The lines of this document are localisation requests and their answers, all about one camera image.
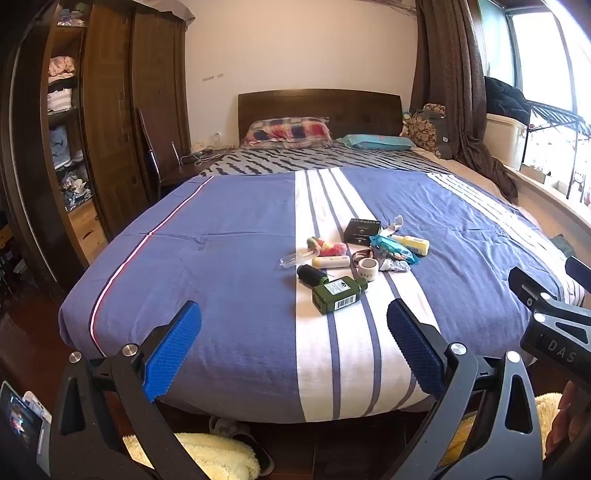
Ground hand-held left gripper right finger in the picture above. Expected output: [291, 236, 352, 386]
[387, 299, 543, 480]

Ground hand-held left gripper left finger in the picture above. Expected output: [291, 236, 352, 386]
[48, 300, 208, 480]

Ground plaid pillow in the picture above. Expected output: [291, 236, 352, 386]
[242, 117, 333, 149]

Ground teal roller blind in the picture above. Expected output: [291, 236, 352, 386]
[478, 0, 519, 88]

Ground black chair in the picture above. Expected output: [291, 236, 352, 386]
[137, 107, 218, 199]

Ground green rectangular bottle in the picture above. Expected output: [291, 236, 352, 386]
[312, 275, 368, 315]

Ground white storage box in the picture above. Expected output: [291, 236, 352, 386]
[485, 113, 527, 169]

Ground teal pillow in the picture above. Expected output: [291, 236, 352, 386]
[336, 134, 416, 151]

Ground pink folded clothes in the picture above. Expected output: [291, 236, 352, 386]
[48, 56, 77, 84]

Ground white striped folded clothes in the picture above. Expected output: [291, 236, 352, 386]
[47, 90, 75, 112]

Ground white cloth on wardrobe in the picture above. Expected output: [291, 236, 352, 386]
[134, 0, 197, 24]

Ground black jacket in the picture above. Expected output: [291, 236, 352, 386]
[484, 76, 532, 125]

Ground brown curtain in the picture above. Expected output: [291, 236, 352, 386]
[411, 0, 519, 202]

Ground yellow fluffy rug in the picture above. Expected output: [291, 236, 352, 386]
[122, 392, 566, 480]

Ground light blue folded clothes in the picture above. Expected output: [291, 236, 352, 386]
[50, 127, 85, 169]

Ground dark wooden wardrobe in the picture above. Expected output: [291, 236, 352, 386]
[0, 0, 192, 296]

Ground window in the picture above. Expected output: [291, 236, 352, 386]
[480, 0, 591, 116]

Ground grey zebra striped sheet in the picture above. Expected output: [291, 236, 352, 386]
[198, 143, 458, 177]

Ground dark green cloth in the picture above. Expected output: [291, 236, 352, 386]
[551, 234, 578, 257]

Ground blue white striped blanket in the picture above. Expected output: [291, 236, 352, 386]
[58, 166, 591, 423]

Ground dark round bottle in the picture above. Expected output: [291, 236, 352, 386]
[296, 264, 329, 287]

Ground smartphone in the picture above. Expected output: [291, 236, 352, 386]
[0, 381, 52, 477]

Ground brown circle patterned cushion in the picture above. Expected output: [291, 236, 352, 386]
[401, 104, 446, 155]

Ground black metal rack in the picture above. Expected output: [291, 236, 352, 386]
[522, 104, 591, 199]

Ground black cardboard box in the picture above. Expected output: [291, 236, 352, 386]
[343, 218, 383, 247]

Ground person's right hand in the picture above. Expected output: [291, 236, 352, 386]
[545, 382, 579, 462]

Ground white charger cable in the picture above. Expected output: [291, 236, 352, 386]
[181, 147, 228, 166]

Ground teal wipes packet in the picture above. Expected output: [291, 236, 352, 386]
[369, 234, 420, 265]

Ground clear plastic container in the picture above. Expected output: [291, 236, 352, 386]
[280, 251, 319, 269]

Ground yellow plastic bottle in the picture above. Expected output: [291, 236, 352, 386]
[392, 234, 430, 256]

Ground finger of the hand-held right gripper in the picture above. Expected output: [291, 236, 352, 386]
[565, 256, 591, 283]
[508, 266, 563, 315]

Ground mixed patterned clothes pile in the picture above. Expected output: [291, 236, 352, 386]
[60, 171, 94, 209]

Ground dark wooden headboard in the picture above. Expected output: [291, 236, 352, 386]
[238, 89, 402, 148]

